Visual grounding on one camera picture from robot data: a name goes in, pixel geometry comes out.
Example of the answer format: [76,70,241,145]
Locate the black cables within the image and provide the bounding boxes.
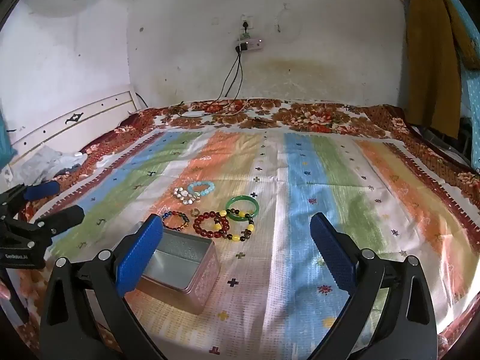
[215,50,244,103]

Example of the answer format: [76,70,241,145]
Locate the multicoloured bead bracelets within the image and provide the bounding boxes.
[214,207,256,242]

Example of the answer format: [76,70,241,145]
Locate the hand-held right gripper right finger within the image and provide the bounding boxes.
[309,212,439,360]

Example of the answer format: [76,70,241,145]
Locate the dark red bead bracelet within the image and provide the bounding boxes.
[192,211,230,238]

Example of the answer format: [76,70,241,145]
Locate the floral red blanket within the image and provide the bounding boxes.
[15,97,480,360]

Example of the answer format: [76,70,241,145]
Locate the grey crumpled cloth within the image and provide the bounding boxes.
[19,146,85,184]

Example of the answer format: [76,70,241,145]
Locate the light blue bead bracelet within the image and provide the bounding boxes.
[187,181,216,197]

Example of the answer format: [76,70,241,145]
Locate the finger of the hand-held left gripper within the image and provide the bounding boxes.
[0,205,86,249]
[0,181,61,214]

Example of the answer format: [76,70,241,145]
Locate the striped pastel cloth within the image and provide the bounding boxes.
[34,127,480,360]

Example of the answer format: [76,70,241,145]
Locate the rainbow bead bracelet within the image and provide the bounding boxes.
[161,211,191,232]

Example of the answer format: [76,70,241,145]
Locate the green jade bangle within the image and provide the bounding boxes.
[225,196,260,222]

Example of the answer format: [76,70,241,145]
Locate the white power strip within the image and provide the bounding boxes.
[235,37,266,52]

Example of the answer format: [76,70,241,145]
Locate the silver tin box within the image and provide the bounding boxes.
[136,229,220,316]

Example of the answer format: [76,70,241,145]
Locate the white pearl bracelet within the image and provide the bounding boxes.
[173,187,201,205]

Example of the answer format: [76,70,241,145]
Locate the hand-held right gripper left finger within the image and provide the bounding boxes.
[38,214,166,360]

